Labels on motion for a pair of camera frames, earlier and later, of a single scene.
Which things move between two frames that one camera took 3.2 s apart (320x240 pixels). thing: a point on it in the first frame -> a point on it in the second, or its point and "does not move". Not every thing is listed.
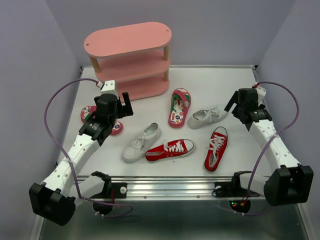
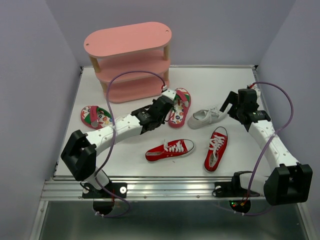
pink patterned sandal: x=180 y=100 does not move
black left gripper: x=125 y=110 -> x=163 y=119
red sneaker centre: x=170 y=149 does not move
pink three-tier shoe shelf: x=135 y=58 does not move
